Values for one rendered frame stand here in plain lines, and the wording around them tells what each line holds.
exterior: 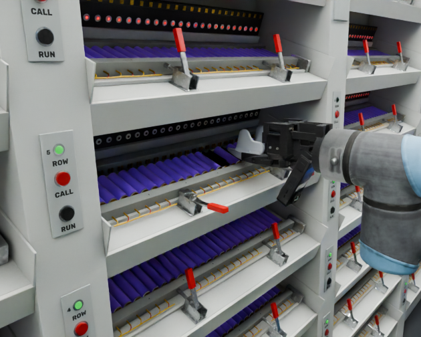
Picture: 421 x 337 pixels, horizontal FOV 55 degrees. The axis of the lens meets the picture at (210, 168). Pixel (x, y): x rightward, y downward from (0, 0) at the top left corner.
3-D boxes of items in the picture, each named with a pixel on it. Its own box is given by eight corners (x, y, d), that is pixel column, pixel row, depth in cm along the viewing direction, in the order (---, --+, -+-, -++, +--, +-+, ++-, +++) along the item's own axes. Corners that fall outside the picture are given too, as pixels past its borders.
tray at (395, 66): (415, 83, 143) (435, 44, 137) (339, 95, 100) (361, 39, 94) (364, 63, 154) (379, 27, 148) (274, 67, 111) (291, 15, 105)
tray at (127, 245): (317, 182, 98) (331, 147, 94) (101, 281, 55) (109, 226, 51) (254, 145, 109) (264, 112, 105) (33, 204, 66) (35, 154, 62)
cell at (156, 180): (144, 172, 74) (166, 190, 70) (135, 174, 73) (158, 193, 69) (145, 164, 73) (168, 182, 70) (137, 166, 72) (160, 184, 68)
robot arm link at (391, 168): (423, 211, 57) (430, 142, 55) (339, 194, 66) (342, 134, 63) (441, 194, 64) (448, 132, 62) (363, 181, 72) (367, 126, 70)
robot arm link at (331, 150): (363, 177, 72) (339, 190, 65) (337, 172, 75) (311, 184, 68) (367, 127, 70) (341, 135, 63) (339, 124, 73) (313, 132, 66)
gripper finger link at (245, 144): (228, 126, 83) (268, 129, 78) (228, 154, 84) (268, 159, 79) (220, 128, 80) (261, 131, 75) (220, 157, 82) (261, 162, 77)
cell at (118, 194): (105, 182, 68) (127, 202, 65) (95, 185, 67) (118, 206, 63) (106, 173, 67) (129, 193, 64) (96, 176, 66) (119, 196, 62)
